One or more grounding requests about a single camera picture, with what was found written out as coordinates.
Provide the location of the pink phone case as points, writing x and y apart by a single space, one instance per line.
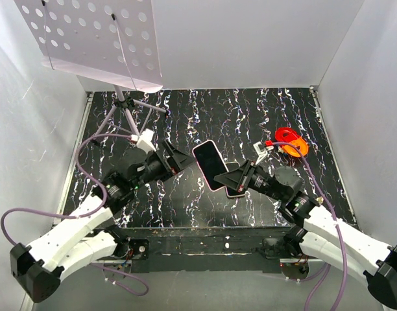
214 188

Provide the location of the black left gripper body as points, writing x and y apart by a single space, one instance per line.
171 163

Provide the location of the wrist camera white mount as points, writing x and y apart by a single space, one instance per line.
144 141
262 149

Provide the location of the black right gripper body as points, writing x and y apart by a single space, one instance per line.
245 175

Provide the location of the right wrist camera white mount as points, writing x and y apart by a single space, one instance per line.
262 149

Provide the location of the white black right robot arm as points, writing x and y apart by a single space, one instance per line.
317 233

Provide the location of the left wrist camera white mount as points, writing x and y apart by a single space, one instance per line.
144 141

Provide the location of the white perforated music stand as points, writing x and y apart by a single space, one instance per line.
109 41

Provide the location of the phone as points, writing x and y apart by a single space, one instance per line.
231 193

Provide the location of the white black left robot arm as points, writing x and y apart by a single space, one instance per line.
40 266

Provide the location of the black base frame bar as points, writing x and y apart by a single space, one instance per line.
208 249

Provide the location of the red orange tape dispenser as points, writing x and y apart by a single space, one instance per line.
288 135

